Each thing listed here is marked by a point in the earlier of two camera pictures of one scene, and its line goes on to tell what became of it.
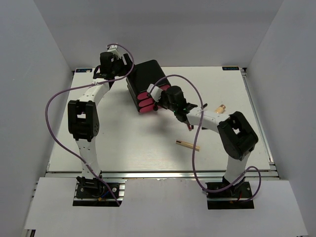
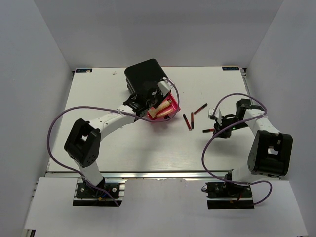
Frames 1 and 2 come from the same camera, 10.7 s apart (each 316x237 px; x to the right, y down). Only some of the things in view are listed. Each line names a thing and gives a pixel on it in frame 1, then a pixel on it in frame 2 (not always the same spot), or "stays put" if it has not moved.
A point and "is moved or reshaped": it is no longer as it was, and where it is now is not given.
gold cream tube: x=220 y=109 -> x=152 y=111
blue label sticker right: x=230 y=68 stays put
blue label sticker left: x=83 y=70 stays put
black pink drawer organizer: x=143 y=74 is moved or reshaped
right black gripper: x=164 y=94 -> x=217 y=127
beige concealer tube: x=187 y=144 -> x=165 y=112
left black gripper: x=125 y=68 -> x=161 y=97
